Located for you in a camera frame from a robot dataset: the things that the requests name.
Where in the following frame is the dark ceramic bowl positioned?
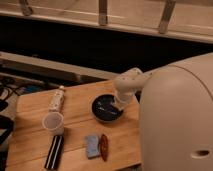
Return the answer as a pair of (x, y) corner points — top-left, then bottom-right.
(92, 94), (123, 122)

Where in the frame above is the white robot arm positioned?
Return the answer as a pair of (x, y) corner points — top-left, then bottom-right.
(114, 52), (213, 171)

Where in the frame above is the white spray bottle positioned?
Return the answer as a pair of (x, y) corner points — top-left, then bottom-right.
(49, 86), (65, 112)

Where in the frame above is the blue grey sponge block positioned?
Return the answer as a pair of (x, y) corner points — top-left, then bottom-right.
(85, 134), (100, 159)

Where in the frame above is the dark red oval object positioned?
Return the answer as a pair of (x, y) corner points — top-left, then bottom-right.
(100, 134), (108, 162)

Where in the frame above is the middle metal railing post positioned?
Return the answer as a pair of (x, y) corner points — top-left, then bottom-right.
(98, 0), (108, 26)

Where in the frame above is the metal railing post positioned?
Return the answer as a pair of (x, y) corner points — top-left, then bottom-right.
(158, 0), (176, 34)
(98, 0), (108, 26)
(19, 0), (33, 16)

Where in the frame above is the dark cables and clutter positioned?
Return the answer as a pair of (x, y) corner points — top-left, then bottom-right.
(0, 75), (43, 171)

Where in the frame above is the right metal railing post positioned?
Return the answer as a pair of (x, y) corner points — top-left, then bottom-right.
(158, 0), (176, 34)

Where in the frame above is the left metal railing post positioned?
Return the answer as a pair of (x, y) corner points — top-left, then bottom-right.
(19, 0), (33, 16)

